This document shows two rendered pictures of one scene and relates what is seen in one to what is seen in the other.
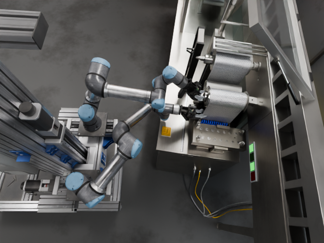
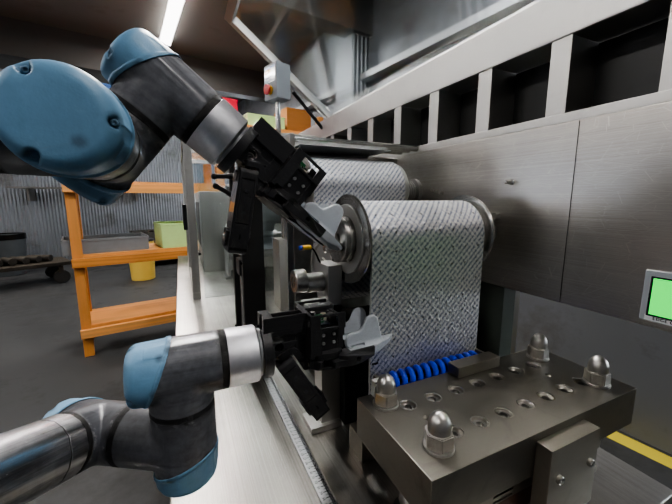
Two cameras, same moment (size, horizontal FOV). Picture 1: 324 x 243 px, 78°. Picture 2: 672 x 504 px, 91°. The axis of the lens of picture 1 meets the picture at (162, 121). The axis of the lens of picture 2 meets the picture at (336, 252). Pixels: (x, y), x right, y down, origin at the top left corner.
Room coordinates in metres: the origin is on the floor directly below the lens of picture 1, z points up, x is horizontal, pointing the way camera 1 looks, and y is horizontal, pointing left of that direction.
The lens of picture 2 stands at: (0.28, -0.04, 1.31)
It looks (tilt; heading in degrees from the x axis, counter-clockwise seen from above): 9 degrees down; 336
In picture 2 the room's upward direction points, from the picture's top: straight up
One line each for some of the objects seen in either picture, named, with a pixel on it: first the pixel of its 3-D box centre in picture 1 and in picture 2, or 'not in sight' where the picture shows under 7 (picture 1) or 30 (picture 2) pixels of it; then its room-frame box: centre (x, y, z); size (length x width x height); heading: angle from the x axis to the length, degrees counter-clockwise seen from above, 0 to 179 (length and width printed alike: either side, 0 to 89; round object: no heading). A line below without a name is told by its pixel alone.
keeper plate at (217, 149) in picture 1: (218, 150); (566, 473); (0.50, -0.46, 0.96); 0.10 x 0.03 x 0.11; 91
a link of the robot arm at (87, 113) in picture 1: (87, 114); not in sight; (0.60, 0.57, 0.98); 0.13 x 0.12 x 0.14; 1
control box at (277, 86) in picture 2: not in sight; (274, 82); (1.32, -0.29, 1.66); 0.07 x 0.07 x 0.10; 19
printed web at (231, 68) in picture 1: (221, 90); (371, 271); (0.90, -0.40, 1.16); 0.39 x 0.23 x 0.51; 1
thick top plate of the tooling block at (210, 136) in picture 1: (218, 137); (498, 410); (0.59, -0.44, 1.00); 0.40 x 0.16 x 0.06; 91
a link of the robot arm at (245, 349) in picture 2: (176, 109); (243, 353); (0.71, -0.09, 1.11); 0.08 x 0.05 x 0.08; 1
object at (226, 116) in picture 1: (218, 115); (428, 318); (0.71, -0.40, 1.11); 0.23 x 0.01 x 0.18; 91
